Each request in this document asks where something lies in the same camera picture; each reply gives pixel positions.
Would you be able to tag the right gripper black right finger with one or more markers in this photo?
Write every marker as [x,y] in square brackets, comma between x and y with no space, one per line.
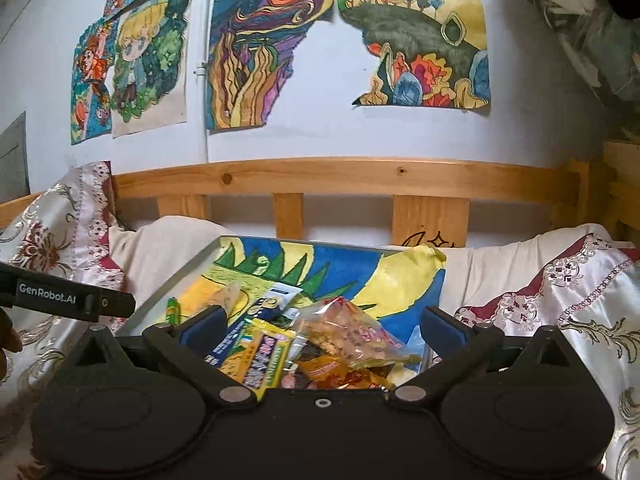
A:
[512,403]

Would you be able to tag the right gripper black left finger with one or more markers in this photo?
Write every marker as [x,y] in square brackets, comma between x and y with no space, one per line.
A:
[123,405]

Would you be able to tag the green sausage stick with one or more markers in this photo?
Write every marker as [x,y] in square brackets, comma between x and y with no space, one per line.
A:
[173,311]

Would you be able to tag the yellow green sushi seaweed packet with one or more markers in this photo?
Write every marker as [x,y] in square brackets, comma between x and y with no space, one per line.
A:
[258,357]

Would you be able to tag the blue calcium milk powder sachet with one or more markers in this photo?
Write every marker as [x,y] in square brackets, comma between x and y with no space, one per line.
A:
[267,308]

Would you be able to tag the gold foil snack bag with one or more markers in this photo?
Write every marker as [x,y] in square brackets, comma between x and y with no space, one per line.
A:
[311,368]

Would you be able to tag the clear red-print peanut snack bag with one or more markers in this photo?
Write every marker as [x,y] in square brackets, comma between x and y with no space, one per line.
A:
[342,329]

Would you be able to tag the operator hand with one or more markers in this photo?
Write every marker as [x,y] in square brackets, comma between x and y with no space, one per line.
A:
[10,341]

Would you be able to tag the floral satin sofa cover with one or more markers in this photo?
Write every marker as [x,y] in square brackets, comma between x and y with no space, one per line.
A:
[590,292]

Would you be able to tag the silver tray with dinosaur drawing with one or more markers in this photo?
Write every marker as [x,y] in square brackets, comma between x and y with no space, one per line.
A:
[392,286]

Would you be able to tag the camouflage fabric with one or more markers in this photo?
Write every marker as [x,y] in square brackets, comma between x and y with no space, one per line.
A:
[601,39]

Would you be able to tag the grey wall panel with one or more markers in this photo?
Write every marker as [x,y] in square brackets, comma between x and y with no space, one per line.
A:
[14,179]

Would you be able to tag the anime girl wall drawing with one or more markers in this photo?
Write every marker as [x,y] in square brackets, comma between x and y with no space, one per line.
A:
[94,57]

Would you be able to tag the wooden sofa backrest frame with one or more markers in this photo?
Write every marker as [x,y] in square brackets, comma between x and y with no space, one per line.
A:
[430,196]

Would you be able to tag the blond child wall drawing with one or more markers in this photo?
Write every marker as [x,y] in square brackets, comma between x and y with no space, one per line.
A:
[148,80]

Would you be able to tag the white wall pipe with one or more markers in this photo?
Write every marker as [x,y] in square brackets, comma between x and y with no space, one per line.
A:
[200,74]

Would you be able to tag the swirly seaweed wall drawing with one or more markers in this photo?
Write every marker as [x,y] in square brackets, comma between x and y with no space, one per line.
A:
[250,56]

